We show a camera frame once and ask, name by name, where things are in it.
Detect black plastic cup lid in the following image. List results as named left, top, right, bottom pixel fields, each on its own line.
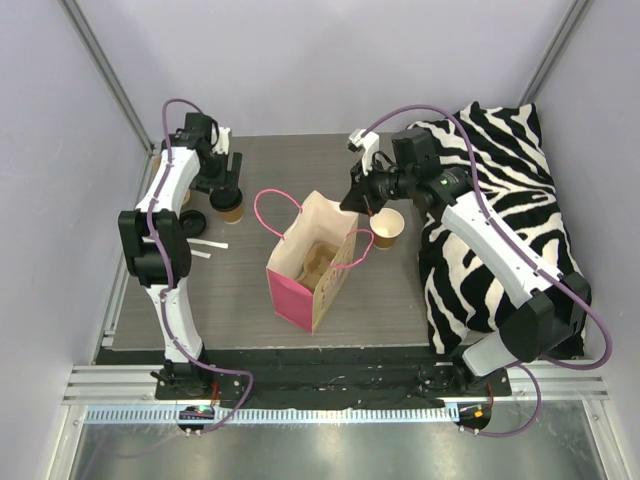
left=209, top=187, right=243, bottom=213

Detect brown paper coffee cup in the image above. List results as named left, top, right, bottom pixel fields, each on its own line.
left=369, top=208, right=405, bottom=250

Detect brown pulp cup carrier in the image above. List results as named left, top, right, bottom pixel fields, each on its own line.
left=296, top=242, right=338, bottom=292

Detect white straw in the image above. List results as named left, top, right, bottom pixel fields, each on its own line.
left=190, top=249, right=211, bottom=259
left=187, top=238, right=229, bottom=249

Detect paper cakes bag pink handles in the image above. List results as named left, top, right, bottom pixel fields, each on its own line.
left=253, top=188, right=374, bottom=333

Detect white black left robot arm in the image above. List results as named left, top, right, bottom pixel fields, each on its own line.
left=118, top=110, right=243, bottom=399

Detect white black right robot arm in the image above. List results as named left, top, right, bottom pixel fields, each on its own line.
left=340, top=129, right=590, bottom=395

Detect zebra print pillow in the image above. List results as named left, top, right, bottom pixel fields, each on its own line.
left=415, top=102, right=579, bottom=354

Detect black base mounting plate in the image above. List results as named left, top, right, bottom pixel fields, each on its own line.
left=151, top=346, right=512, bottom=410

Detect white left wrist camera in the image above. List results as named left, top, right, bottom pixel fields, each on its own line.
left=212, top=127, right=232, bottom=155

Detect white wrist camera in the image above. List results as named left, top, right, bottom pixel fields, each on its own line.
left=347, top=129, right=380, bottom=176
left=212, top=127, right=232, bottom=155

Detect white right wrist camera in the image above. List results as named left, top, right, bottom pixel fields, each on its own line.
left=347, top=129, right=380, bottom=176

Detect aluminium frame rail front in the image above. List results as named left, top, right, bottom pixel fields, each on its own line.
left=63, top=363, right=609, bottom=430

